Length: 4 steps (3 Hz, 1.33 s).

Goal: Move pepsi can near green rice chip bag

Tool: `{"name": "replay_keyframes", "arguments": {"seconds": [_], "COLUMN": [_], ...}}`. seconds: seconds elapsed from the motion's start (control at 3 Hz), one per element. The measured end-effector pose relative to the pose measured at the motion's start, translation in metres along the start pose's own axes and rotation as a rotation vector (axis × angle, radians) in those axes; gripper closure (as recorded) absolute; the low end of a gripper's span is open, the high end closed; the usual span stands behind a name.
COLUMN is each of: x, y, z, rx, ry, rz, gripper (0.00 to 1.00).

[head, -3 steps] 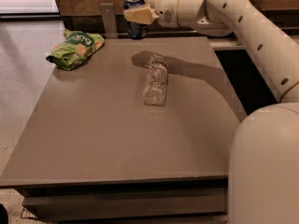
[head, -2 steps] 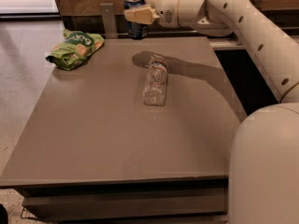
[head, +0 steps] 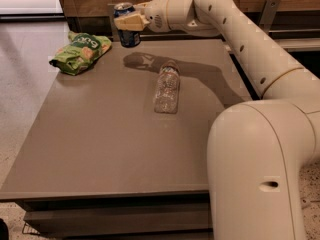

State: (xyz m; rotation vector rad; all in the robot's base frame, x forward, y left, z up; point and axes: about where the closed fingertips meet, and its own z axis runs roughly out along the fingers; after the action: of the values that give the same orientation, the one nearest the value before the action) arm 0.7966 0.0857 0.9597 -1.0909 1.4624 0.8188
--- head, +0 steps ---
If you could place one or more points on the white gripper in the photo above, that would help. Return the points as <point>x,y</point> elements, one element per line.
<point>156,13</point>

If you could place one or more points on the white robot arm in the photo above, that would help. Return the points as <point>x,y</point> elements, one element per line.
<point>255,149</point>

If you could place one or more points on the clear plastic water bottle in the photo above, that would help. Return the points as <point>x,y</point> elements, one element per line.
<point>167,89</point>

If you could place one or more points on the green rice chip bag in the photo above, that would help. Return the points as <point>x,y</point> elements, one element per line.
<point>81,53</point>

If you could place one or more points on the grey drawer cabinet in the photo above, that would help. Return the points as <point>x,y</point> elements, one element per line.
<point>99,161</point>

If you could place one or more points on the right metal bracket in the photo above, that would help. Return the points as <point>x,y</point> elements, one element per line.
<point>268,13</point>

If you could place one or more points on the blue pepsi can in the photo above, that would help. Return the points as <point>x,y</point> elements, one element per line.
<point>128,39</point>

